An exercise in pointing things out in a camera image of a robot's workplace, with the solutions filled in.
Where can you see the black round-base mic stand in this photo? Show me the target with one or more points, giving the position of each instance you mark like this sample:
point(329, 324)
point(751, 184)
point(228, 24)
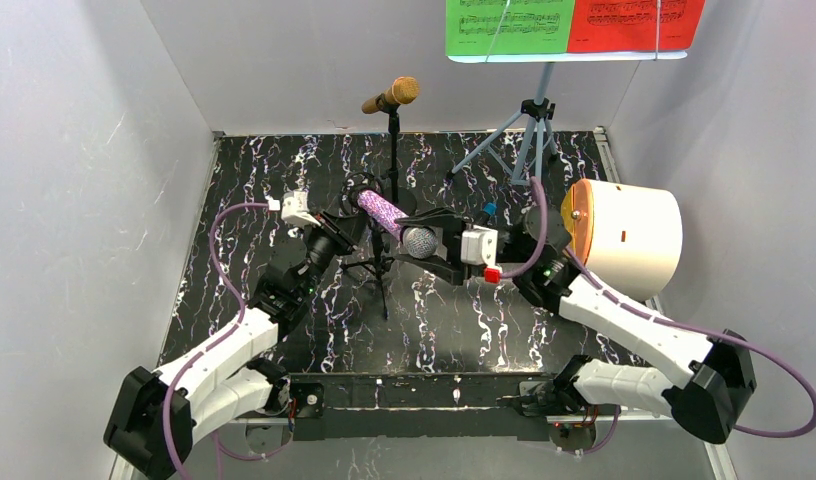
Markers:
point(398, 195)

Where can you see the black marker blue cap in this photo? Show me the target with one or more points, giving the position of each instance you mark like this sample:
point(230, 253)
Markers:
point(487, 213)

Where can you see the red sheet music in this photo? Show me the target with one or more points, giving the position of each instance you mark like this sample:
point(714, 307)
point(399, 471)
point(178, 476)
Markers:
point(634, 26)

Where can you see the gold microphone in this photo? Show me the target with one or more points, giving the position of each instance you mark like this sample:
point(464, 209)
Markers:
point(403, 91)

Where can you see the black tripod mic stand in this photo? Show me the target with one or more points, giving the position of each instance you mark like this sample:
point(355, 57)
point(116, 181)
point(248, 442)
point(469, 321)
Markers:
point(381, 262)

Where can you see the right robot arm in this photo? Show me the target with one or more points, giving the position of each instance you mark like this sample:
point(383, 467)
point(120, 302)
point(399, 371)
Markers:
point(701, 380)

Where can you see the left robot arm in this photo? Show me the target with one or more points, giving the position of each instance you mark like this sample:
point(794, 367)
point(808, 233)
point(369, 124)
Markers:
point(236, 344)

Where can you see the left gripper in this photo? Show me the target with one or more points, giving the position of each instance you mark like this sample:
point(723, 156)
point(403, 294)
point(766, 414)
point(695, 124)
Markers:
point(341, 229)

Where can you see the purple glitter microphone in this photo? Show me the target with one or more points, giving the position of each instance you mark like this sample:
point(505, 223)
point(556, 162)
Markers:
point(419, 242)

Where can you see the green sheet music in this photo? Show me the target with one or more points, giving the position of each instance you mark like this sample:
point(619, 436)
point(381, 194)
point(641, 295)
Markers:
point(500, 27)

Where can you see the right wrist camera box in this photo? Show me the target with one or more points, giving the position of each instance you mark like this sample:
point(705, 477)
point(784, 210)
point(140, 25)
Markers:
point(478, 246)

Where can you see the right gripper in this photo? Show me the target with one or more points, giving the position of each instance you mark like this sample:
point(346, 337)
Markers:
point(452, 244)

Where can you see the white drum orange head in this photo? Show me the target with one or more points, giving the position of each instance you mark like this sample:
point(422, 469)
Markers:
point(629, 236)

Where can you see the grey tripod music stand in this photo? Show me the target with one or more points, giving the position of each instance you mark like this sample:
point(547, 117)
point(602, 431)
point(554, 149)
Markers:
point(537, 138)

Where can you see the aluminium base frame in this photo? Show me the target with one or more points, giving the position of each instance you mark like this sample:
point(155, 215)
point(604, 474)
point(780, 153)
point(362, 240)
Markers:
point(338, 406)

